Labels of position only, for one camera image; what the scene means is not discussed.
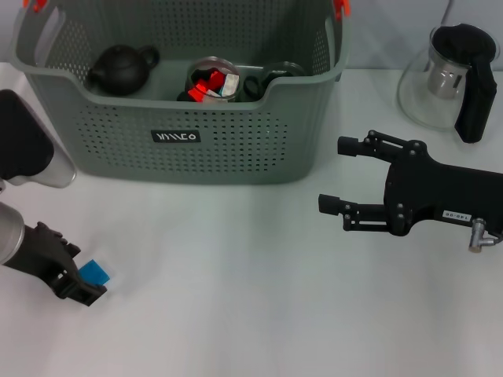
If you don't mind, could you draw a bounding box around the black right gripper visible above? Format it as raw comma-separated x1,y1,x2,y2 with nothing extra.
318,129,503,238

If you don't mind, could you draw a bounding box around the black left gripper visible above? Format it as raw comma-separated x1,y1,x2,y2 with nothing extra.
3,221,108,308

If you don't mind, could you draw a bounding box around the blue square brick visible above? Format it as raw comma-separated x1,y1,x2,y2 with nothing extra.
77,258,113,286

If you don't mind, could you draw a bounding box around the white translucent brick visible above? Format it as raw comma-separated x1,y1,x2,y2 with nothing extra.
219,74,240,98

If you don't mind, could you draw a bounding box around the dark red curved brick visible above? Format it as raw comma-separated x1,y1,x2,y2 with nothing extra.
207,68,225,90

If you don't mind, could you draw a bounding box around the large red slope brick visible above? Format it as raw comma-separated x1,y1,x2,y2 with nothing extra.
187,78,211,103

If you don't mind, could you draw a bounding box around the grey perforated storage bin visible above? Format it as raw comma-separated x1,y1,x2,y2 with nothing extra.
11,0,353,185

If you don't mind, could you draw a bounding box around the black clay teapot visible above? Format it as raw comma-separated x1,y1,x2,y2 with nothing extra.
86,44,161,97

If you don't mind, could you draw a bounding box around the right gripper cable connector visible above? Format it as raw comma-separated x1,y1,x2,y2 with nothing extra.
468,218,503,252

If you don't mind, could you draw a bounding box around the glass pitcher black handle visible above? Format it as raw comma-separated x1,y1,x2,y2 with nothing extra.
396,23,502,145

